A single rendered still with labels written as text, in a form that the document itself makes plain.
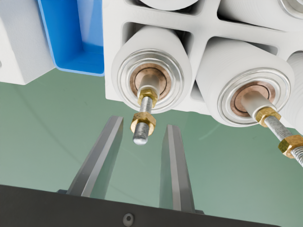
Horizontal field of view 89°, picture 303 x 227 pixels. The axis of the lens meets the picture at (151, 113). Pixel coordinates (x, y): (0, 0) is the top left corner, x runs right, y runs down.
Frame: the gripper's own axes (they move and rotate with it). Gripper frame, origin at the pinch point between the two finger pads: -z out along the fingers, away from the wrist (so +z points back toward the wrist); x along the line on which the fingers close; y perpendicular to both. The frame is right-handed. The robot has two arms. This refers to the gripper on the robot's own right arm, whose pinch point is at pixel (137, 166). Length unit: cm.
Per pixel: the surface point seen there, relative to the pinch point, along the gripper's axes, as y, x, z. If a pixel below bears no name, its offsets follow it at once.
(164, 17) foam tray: -6.1, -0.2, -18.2
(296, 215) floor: 72, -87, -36
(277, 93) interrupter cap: -1.4, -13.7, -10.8
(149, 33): -4.6, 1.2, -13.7
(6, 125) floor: 38, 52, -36
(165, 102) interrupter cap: 2.0, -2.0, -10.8
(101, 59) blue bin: 5.6, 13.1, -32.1
